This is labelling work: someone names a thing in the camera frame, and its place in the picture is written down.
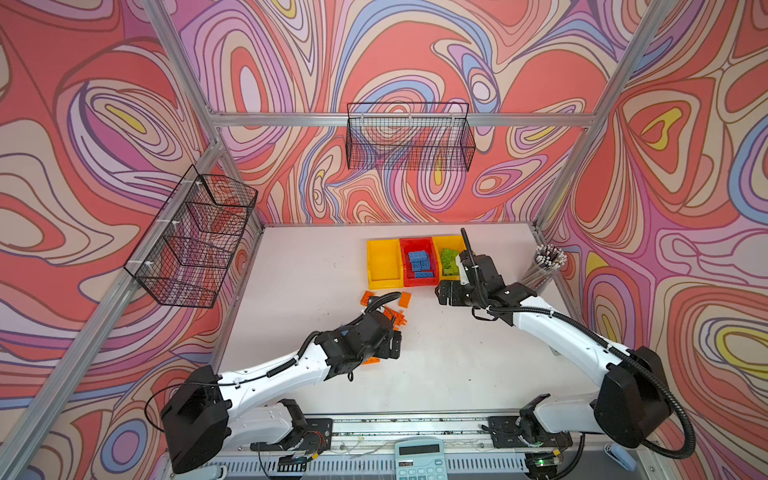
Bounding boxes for green lego brick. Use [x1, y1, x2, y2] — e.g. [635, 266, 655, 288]
[440, 248, 460, 277]

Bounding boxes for orange lego chassis plate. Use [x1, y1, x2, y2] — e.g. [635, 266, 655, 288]
[383, 306, 407, 328]

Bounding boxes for orange lego brick studs up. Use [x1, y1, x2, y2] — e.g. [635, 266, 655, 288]
[398, 292, 412, 309]

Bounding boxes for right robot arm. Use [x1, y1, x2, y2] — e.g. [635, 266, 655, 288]
[435, 247, 697, 460]

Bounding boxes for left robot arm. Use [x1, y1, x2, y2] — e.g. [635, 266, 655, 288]
[149, 292, 402, 475]

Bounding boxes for right yellow plastic bin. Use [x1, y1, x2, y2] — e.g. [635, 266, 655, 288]
[432, 235, 466, 280]

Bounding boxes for yellow plastic bin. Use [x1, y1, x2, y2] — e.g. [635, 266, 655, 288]
[432, 235, 466, 280]
[366, 239, 404, 291]

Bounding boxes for red plastic bin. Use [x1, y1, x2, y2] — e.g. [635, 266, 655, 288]
[399, 237, 439, 287]

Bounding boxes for left yellow plastic bin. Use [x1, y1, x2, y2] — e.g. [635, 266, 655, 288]
[366, 239, 404, 291]

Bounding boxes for light blue calculator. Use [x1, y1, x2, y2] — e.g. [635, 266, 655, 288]
[394, 437, 447, 480]

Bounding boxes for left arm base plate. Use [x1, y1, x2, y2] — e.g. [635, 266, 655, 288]
[250, 417, 333, 454]

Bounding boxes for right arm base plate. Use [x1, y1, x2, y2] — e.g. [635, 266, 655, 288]
[481, 416, 573, 450]

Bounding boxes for wire basket on back wall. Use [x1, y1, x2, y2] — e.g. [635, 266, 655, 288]
[345, 100, 476, 172]

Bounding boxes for wire basket on wall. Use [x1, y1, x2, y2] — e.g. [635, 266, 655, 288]
[345, 100, 476, 172]
[124, 166, 258, 309]

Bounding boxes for wire basket on left wall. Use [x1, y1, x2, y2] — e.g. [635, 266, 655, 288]
[124, 166, 258, 309]

